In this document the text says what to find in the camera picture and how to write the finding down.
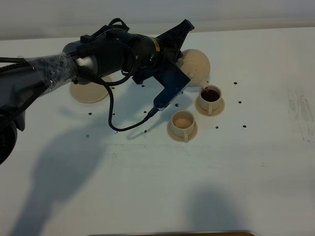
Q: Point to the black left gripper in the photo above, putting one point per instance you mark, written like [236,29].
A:
[170,43]

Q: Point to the beige teapot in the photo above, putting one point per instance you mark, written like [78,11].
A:
[195,64]

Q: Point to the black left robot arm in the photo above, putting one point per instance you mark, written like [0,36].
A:
[109,57]

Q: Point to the beige teapot saucer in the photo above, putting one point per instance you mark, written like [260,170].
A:
[88,93]

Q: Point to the beige far teacup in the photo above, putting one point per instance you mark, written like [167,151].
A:
[211,93]

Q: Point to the beige teacup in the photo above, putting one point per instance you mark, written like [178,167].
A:
[183,118]
[211,93]

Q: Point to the beige far cup saucer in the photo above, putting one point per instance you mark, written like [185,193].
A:
[209,109]

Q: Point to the beige cup saucer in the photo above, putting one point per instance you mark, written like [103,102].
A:
[185,134]
[209,109]

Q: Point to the beige near teacup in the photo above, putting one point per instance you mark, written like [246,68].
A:
[183,118]

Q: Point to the beige near cup saucer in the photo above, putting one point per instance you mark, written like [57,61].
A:
[185,134]

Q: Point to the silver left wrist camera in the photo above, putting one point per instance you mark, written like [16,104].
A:
[170,76]

